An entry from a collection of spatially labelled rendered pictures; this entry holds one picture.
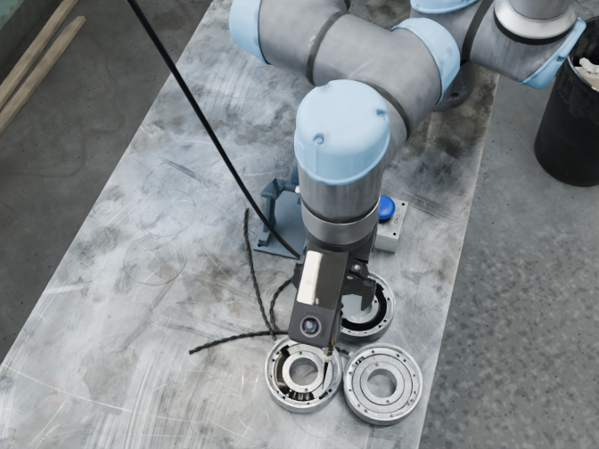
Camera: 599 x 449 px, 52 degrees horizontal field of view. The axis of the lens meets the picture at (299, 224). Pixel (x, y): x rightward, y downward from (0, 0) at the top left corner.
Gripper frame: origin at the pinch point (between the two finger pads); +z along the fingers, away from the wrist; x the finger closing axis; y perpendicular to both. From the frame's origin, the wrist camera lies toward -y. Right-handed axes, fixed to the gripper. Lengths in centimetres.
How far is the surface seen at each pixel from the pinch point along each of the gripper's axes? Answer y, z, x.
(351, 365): -2.5, 10.6, -3.3
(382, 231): 18.4, 8.8, -3.3
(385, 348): 0.9, 10.4, -7.3
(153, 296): 1.5, 13.3, 28.4
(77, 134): 82, 93, 111
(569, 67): 106, 51, -40
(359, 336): 1.4, 9.3, -3.5
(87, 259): 4.8, 13.4, 41.1
